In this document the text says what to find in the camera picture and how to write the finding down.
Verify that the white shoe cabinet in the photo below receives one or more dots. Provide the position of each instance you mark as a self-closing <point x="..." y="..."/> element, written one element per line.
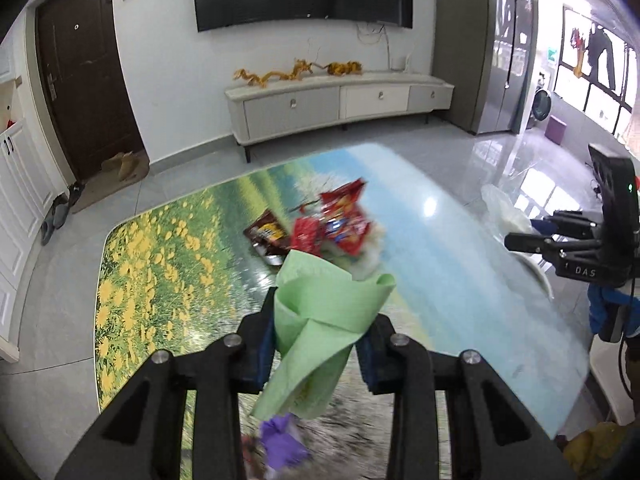
<point x="26" y="194"/>

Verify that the dark brown entrance door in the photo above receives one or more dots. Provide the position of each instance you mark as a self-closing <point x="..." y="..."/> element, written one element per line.
<point x="82" y="79"/>

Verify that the brown door mat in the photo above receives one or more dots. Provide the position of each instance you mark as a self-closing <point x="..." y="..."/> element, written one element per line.
<point x="104" y="184"/>

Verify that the white tissue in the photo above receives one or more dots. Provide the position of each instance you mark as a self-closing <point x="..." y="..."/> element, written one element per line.
<point x="501" y="217"/>

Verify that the washing machine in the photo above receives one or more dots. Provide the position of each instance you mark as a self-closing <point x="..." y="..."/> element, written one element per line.
<point x="542" y="103"/>

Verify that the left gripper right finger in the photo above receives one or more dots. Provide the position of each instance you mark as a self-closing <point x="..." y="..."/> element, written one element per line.
<point x="492" y="435"/>

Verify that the tan boots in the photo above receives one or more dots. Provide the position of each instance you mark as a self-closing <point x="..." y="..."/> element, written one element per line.
<point x="124" y="164"/>

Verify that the brown snack bag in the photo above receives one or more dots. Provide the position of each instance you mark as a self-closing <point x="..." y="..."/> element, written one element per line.
<point x="269" y="238"/>

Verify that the golden tiger ornament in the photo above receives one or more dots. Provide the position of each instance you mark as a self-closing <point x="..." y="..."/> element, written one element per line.
<point x="338" y="69"/>

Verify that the red snack bag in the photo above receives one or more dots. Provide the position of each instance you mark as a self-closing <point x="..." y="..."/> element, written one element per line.
<point x="334" y="217"/>

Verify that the grey refrigerator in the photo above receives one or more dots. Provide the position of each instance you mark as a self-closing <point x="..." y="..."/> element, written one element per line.
<point x="482" y="48"/>

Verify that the purple stool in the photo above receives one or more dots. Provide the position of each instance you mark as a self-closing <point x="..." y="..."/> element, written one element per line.
<point x="555" y="130"/>

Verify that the green paper wrapper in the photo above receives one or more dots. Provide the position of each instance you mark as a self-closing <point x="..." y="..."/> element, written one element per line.
<point x="320" y="312"/>

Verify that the golden dragon ornament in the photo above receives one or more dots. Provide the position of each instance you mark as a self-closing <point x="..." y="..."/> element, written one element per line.
<point x="300" y="69"/>

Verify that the landscape print coffee table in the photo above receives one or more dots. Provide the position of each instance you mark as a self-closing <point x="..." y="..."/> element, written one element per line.
<point x="182" y="274"/>

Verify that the purple ribbon bow near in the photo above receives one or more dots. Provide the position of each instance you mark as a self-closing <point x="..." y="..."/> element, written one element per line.
<point x="282" y="442"/>

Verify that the blue gloved right hand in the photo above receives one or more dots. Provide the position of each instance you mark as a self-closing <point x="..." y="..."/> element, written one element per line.
<point x="613" y="312"/>

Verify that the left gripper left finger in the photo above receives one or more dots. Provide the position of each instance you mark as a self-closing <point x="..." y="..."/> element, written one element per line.
<point x="139" y="434"/>

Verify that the white tv cabinet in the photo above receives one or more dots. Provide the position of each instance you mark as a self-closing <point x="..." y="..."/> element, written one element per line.
<point x="289" y="107"/>

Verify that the white router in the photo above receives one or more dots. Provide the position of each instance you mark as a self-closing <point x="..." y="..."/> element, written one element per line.
<point x="400" y="63"/>

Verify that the grey slippers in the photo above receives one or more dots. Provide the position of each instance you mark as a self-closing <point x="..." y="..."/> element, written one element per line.
<point x="55" y="218"/>

